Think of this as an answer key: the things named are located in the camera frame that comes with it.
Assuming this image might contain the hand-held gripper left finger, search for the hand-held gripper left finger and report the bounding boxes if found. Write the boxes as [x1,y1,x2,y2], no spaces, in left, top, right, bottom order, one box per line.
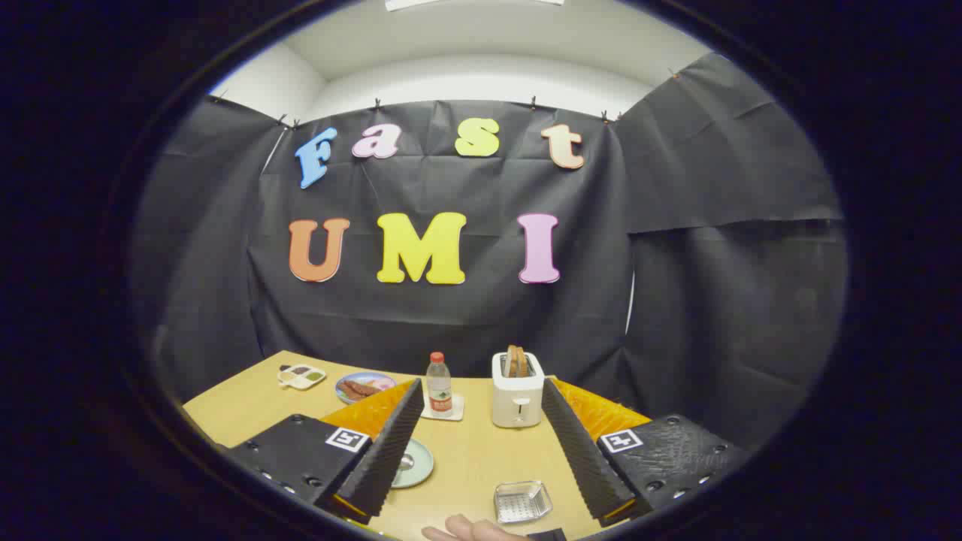
[224,378,425,525]

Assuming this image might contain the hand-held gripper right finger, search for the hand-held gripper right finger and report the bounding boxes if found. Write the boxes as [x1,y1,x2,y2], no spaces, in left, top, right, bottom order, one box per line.
[541,377,751,527]

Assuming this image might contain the light green plate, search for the light green plate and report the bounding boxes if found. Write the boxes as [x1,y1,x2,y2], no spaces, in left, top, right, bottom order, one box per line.
[391,438,435,490]

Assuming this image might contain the metal mesh basket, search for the metal mesh basket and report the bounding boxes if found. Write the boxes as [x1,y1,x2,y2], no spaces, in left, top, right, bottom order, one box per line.
[494,481,553,524]

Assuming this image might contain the white square coaster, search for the white square coaster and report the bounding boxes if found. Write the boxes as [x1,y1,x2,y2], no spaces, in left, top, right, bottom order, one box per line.
[419,394,465,422]

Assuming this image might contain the blue plate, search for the blue plate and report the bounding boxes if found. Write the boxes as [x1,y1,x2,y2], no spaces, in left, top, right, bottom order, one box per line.
[335,372,398,405]

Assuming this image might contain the clear plastic water bottle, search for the clear plastic water bottle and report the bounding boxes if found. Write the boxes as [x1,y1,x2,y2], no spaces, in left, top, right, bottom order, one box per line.
[426,352,454,418]

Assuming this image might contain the white toaster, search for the white toaster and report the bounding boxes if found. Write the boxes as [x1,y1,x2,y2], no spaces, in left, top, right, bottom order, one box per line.
[492,352,546,429]

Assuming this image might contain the white divided sauce dish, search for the white divided sauce dish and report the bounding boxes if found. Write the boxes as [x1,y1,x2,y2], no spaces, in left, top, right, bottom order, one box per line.
[277,364,328,391]

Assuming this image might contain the black backdrop cloth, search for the black backdrop cloth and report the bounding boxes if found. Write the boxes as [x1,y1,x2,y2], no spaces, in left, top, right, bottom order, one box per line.
[129,53,850,452]

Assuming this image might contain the ceiling light panel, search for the ceiling light panel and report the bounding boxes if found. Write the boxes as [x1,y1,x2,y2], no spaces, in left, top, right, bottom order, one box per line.
[385,0,566,11]

